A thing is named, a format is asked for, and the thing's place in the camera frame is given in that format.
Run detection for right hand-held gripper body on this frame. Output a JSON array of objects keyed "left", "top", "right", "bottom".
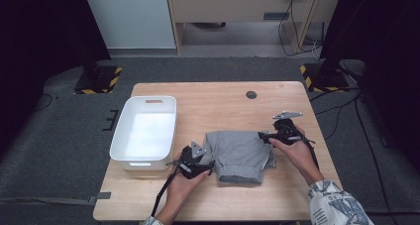
[{"left": 271, "top": 110, "right": 304, "bottom": 147}]

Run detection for person's left hand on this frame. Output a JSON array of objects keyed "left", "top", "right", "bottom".
[{"left": 164, "top": 169, "right": 213, "bottom": 210}]

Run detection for white cabinet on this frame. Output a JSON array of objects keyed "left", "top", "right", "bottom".
[{"left": 80, "top": 0, "right": 176, "bottom": 51}]

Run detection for grey shorts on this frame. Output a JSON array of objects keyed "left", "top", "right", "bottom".
[{"left": 201, "top": 129, "right": 276, "bottom": 187}]

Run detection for white plastic bin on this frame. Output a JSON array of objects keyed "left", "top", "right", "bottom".
[{"left": 109, "top": 95, "right": 178, "bottom": 171}]

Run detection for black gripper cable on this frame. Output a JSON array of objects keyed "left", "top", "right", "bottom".
[
  {"left": 296, "top": 132, "right": 320, "bottom": 169},
  {"left": 151, "top": 167, "right": 181, "bottom": 218}
]

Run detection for black stand base yellow stripes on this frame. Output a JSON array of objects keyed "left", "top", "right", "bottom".
[
  {"left": 73, "top": 65, "right": 123, "bottom": 95},
  {"left": 299, "top": 62, "right": 351, "bottom": 93}
]

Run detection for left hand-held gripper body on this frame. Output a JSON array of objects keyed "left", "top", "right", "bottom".
[{"left": 165, "top": 141, "right": 208, "bottom": 180}]

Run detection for grey tape strip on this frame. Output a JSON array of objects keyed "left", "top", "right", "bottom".
[{"left": 88, "top": 191, "right": 112, "bottom": 205}]

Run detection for black hanging cable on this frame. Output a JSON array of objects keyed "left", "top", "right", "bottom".
[{"left": 277, "top": 0, "right": 323, "bottom": 57}]

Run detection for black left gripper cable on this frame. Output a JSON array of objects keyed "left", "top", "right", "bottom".
[{"left": 151, "top": 167, "right": 181, "bottom": 218}]

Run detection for black curtain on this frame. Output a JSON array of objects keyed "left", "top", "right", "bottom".
[
  {"left": 0, "top": 0, "right": 112, "bottom": 154},
  {"left": 320, "top": 0, "right": 420, "bottom": 173}
]

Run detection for light wooden desk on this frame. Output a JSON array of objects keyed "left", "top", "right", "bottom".
[{"left": 164, "top": 0, "right": 343, "bottom": 56}]

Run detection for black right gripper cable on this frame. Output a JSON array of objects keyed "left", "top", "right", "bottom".
[{"left": 296, "top": 132, "right": 320, "bottom": 169}]

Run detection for thin black floor cable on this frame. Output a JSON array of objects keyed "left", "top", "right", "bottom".
[{"left": 33, "top": 93, "right": 54, "bottom": 113}]

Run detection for person's right hand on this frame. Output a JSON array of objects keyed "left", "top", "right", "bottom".
[{"left": 267, "top": 125, "right": 324, "bottom": 185}]

